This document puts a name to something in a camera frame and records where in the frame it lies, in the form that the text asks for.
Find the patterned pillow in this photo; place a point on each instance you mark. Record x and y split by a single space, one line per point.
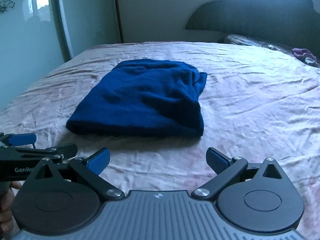
240 40

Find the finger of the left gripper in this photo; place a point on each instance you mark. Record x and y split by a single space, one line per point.
64 152
18 139

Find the pink wrinkled bed sheet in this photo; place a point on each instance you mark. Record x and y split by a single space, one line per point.
257 103

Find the dark scalloped headboard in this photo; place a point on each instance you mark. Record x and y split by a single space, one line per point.
291 22

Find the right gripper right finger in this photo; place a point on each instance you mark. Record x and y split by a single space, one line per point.
228 172

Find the purple crumpled garment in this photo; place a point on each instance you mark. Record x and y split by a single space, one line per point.
305 56

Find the blue beaded sweater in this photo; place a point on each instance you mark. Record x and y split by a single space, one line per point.
143 98

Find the person's left hand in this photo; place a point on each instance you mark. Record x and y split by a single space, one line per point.
7 224

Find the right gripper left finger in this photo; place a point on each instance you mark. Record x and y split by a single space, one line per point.
86 171

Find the glass wardrobe sliding door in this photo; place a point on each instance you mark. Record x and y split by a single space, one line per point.
38 36

